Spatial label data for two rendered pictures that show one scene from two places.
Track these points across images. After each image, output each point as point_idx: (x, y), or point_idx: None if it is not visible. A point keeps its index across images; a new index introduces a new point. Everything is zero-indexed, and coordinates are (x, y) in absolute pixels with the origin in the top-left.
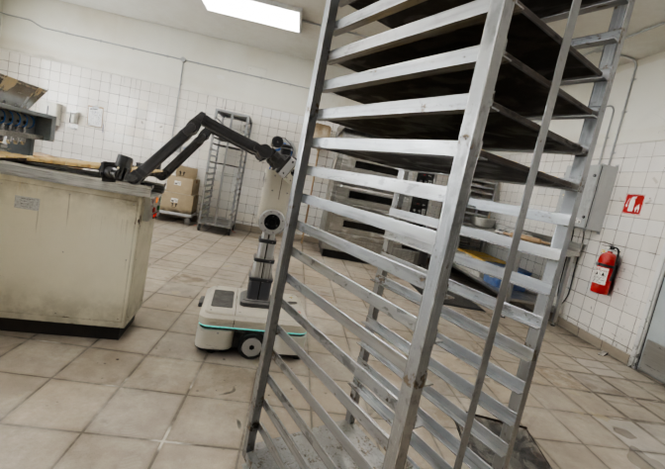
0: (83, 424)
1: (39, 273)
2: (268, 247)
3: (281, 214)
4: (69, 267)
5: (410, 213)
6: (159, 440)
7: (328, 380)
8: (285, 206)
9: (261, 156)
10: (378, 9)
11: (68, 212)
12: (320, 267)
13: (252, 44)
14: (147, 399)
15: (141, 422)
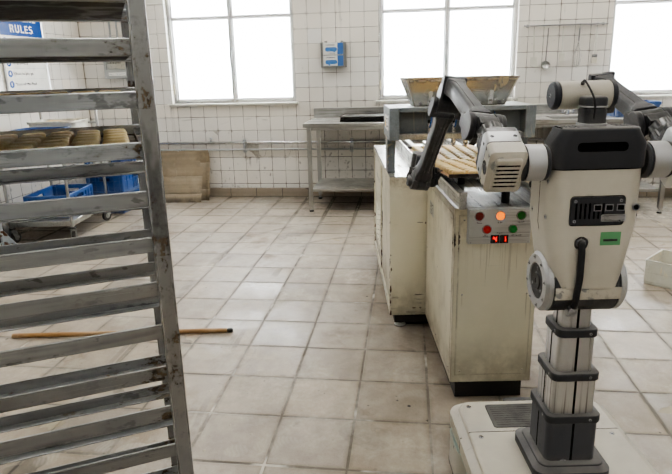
0: (291, 414)
1: (433, 285)
2: (553, 340)
3: (544, 265)
4: (438, 286)
5: (106, 244)
6: (265, 462)
7: (30, 382)
8: (549, 248)
9: (462, 138)
10: None
11: (438, 221)
12: (74, 277)
13: None
14: (334, 442)
15: (293, 445)
